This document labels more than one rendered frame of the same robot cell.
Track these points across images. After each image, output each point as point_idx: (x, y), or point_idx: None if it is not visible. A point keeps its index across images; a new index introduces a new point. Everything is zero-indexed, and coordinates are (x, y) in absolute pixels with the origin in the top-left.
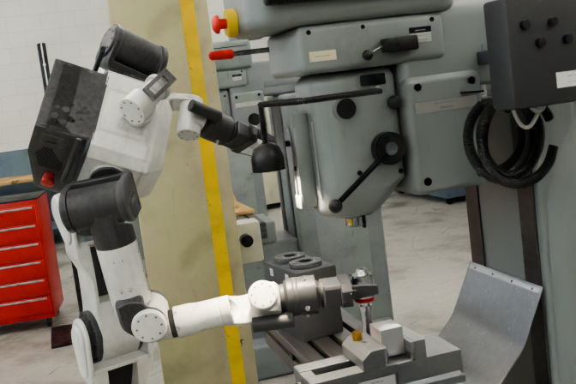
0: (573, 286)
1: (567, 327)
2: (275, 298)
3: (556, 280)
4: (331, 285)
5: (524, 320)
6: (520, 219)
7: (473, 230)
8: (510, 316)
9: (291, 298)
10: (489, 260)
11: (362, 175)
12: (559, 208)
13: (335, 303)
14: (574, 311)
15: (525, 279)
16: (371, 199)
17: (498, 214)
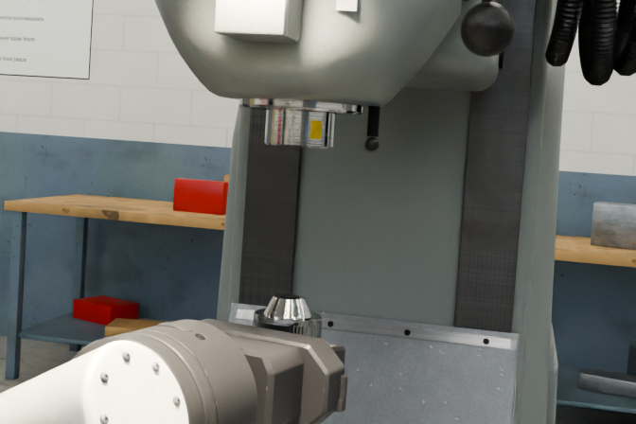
0: (550, 330)
1: (538, 415)
2: (187, 423)
3: (536, 319)
4: (273, 351)
5: (485, 412)
6: (468, 190)
7: (264, 226)
8: (432, 411)
9: (197, 418)
10: (308, 293)
11: None
12: (555, 167)
13: (288, 417)
14: (547, 381)
15: (446, 324)
16: (426, 55)
17: (373, 185)
